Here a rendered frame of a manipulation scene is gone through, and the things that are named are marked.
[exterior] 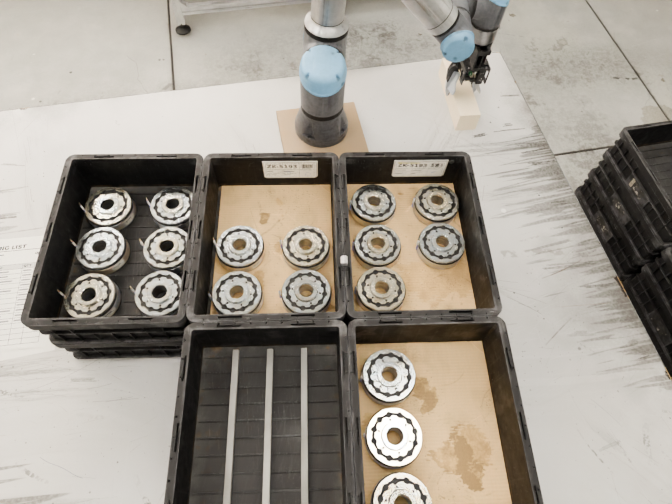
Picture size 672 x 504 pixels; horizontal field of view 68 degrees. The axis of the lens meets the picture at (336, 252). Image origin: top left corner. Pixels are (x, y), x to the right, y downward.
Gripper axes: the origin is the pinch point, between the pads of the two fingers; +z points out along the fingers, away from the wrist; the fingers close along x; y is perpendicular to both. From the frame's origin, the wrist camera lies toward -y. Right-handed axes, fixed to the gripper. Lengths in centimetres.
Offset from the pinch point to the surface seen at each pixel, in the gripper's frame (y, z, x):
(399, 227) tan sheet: 51, -9, -28
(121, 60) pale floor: -111, 74, -134
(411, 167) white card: 39.2, -15.0, -24.5
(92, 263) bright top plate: 56, -11, -96
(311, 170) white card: 38, -14, -48
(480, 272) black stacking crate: 67, -15, -15
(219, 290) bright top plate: 65, -11, -69
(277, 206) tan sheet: 43, -9, -56
